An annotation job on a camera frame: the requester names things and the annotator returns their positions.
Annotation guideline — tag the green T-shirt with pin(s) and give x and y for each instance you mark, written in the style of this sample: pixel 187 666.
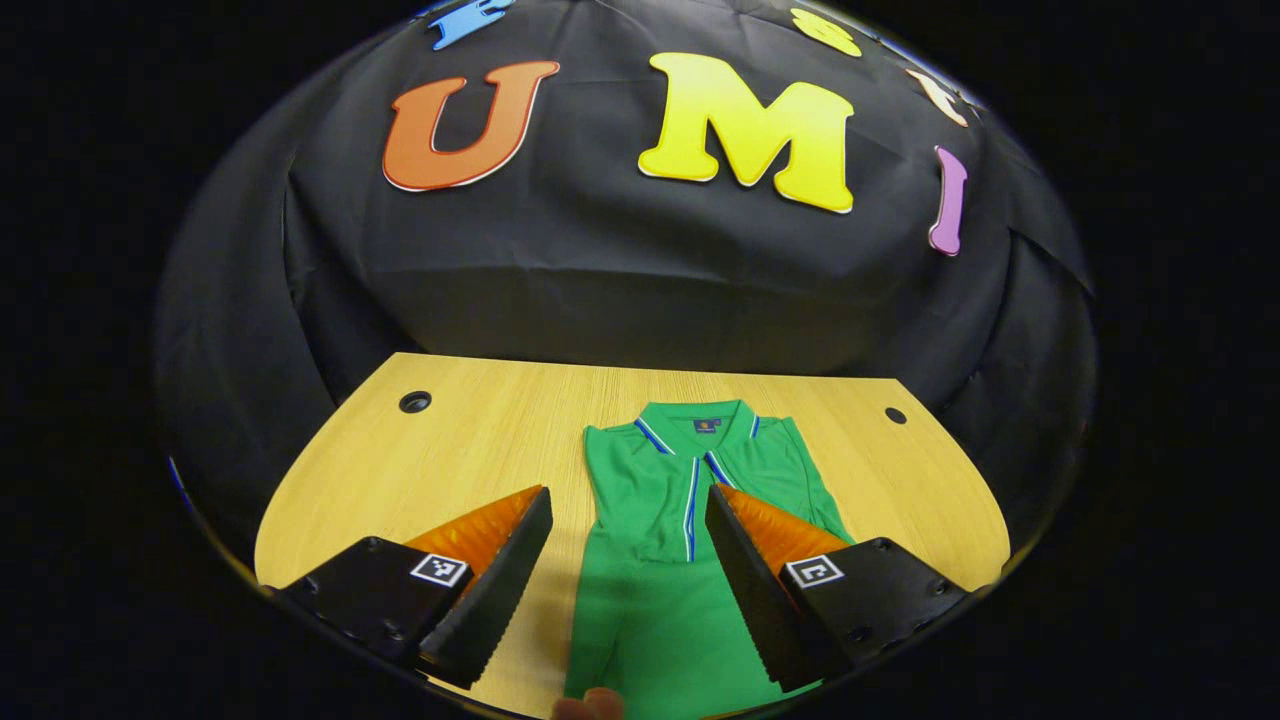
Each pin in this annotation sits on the green T-shirt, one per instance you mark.
pixel 650 620

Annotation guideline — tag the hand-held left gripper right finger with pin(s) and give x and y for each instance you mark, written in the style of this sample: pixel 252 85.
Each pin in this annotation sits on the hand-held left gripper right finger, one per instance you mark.
pixel 760 605

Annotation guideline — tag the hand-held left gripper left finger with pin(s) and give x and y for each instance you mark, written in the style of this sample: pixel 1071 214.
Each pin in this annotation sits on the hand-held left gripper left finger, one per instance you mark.
pixel 490 605

